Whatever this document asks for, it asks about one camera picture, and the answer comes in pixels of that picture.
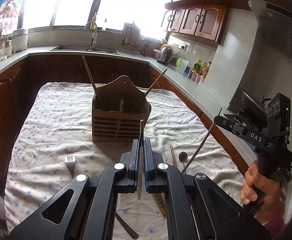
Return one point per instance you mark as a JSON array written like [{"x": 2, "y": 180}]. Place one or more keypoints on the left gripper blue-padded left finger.
[{"x": 131, "y": 160}]

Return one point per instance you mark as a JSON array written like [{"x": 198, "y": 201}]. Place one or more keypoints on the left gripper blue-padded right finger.
[{"x": 153, "y": 183}]

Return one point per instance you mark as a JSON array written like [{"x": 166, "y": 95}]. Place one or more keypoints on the steel chopstick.
[{"x": 206, "y": 157}]

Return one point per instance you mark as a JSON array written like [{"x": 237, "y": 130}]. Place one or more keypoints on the dark steel fork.
[{"x": 127, "y": 228}]

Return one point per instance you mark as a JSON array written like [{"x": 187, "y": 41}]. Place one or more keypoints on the steel kitchen sink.
[{"x": 85, "y": 48}]

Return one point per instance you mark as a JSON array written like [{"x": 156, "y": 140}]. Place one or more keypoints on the chrome kitchen faucet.
[{"x": 94, "y": 35}]

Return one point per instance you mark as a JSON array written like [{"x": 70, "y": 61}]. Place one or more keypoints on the lower wooden kitchen cabinets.
[{"x": 59, "y": 123}]

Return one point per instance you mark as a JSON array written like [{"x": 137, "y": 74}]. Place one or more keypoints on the right hand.
[{"x": 272, "y": 206}]

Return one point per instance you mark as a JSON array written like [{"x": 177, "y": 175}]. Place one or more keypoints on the steel spoon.
[{"x": 183, "y": 158}]

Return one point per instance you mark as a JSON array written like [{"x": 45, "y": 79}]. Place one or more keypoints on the wooden utensil holder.
[{"x": 115, "y": 120}]

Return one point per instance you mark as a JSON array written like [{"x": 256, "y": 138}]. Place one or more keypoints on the light steel fork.
[{"x": 70, "y": 162}]

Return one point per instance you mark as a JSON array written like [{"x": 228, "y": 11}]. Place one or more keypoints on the floral white tablecloth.
[{"x": 229, "y": 178}]

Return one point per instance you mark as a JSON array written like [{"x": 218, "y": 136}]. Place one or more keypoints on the wooden chopstick in holder right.
[{"x": 149, "y": 89}]

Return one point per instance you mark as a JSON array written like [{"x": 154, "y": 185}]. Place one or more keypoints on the wooden chopstick in holder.
[
  {"x": 149, "y": 89},
  {"x": 92, "y": 81}
]

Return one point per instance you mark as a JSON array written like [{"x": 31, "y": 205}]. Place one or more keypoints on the yellow oil bottle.
[{"x": 197, "y": 66}]

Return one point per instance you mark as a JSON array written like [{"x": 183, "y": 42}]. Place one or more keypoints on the wooden chopstick in holder left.
[{"x": 92, "y": 81}]

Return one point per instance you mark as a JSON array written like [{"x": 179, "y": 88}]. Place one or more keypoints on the white plastic jug green lid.
[{"x": 181, "y": 65}]

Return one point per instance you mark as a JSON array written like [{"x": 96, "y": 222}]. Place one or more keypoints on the steel range hood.
[{"x": 275, "y": 24}]

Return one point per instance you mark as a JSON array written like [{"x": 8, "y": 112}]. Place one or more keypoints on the steel electric kettle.
[{"x": 165, "y": 54}]

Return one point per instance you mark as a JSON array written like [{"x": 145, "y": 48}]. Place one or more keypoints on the dish drying rack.
[{"x": 132, "y": 40}]

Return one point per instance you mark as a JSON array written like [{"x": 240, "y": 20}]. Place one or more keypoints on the yellow soap bottle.
[{"x": 93, "y": 23}]

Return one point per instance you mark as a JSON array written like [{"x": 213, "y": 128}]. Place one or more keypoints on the white tall rice cooker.
[{"x": 20, "y": 39}]

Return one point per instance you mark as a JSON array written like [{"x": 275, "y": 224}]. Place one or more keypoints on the small white blender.
[{"x": 7, "y": 48}]

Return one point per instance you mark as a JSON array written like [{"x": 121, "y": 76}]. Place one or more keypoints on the upper wooden wall cabinets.
[{"x": 201, "y": 20}]

